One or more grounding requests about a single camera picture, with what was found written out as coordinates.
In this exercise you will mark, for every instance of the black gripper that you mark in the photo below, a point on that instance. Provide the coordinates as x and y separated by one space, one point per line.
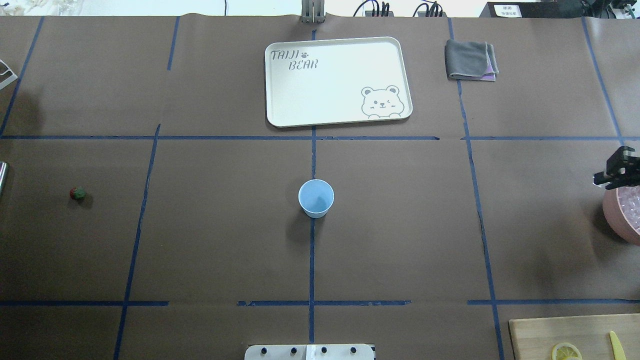
621 168

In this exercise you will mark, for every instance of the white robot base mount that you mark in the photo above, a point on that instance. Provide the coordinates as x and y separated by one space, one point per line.
341 351

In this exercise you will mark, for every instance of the cream bear serving tray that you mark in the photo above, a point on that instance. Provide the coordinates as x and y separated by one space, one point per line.
335 82

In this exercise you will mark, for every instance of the grey purple folded cloth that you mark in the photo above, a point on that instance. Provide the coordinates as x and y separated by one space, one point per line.
471 61

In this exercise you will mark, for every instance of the lemon slices row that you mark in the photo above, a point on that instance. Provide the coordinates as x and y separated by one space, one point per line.
565 351

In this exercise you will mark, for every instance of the pink bowl of ice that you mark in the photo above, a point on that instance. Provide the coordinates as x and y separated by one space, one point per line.
621 208

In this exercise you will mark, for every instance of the yellow plastic knife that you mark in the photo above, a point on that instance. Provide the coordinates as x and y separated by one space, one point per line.
616 346

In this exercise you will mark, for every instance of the steel muddler rod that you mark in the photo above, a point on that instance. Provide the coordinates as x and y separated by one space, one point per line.
4 174

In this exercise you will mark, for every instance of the white cup rack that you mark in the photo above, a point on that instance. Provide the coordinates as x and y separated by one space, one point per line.
7 75

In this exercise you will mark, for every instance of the wooden cutting board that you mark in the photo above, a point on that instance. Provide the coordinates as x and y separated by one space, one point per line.
534 338

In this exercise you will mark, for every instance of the red strawberry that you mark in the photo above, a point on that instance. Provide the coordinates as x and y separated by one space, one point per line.
77 194

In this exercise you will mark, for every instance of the aluminium frame post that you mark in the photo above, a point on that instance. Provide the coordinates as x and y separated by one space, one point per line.
313 11

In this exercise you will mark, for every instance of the light blue plastic cup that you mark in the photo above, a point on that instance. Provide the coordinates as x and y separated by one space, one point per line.
316 197

